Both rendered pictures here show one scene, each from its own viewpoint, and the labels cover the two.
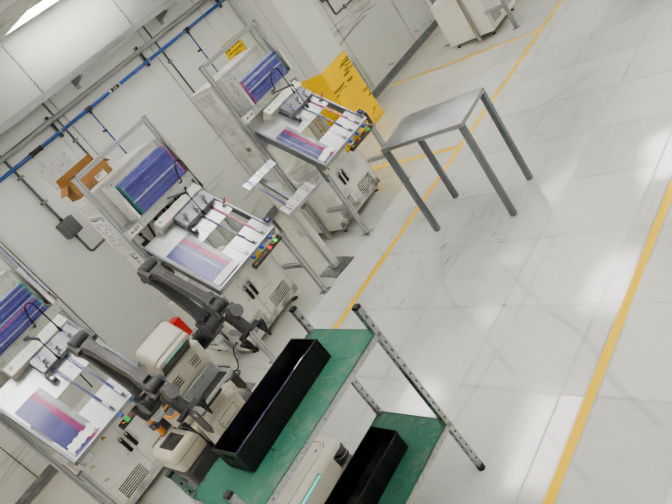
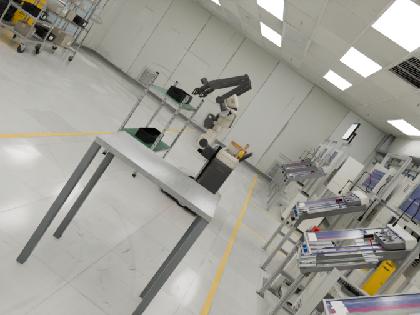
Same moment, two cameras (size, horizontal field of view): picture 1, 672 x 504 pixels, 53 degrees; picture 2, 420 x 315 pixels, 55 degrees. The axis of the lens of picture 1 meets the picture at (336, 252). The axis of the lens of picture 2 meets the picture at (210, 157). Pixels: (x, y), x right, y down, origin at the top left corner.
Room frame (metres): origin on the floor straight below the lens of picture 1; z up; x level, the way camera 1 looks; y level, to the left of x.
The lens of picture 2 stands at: (5.94, -2.64, 1.33)
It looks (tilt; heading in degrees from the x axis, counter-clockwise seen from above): 9 degrees down; 130
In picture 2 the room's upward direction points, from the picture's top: 35 degrees clockwise
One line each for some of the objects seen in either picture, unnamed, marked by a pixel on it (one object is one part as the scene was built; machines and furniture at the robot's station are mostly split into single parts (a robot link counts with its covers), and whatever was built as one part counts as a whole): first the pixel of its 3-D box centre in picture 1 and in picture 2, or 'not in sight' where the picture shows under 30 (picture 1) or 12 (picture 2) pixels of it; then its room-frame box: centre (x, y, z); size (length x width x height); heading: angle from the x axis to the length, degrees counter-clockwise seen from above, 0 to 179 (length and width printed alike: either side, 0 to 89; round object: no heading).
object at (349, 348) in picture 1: (341, 470); (157, 125); (2.30, 0.55, 0.55); 0.91 x 0.46 x 1.10; 125
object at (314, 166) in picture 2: not in sight; (314, 177); (1.65, 5.94, 0.95); 1.37 x 0.82 x 1.90; 35
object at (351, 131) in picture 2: not in sight; (352, 134); (2.37, 4.67, 2.10); 0.58 x 0.14 x 0.41; 125
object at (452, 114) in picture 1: (457, 163); (124, 226); (4.44, -1.10, 0.40); 0.70 x 0.45 x 0.80; 40
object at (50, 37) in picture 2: not in sight; (43, 32); (-1.79, 0.56, 0.29); 0.40 x 0.30 x 0.14; 125
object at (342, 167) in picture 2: not in sight; (321, 186); (2.49, 4.75, 0.95); 1.36 x 0.82 x 1.90; 35
